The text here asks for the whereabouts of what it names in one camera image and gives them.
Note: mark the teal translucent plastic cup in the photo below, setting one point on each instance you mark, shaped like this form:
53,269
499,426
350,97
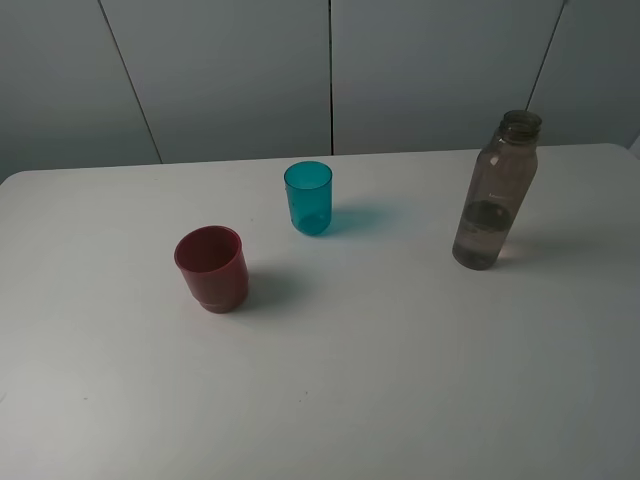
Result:
308,186

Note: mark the transparent grey plastic bottle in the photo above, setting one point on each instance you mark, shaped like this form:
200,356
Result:
502,175

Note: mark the red plastic cup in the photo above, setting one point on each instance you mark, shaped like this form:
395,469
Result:
213,266

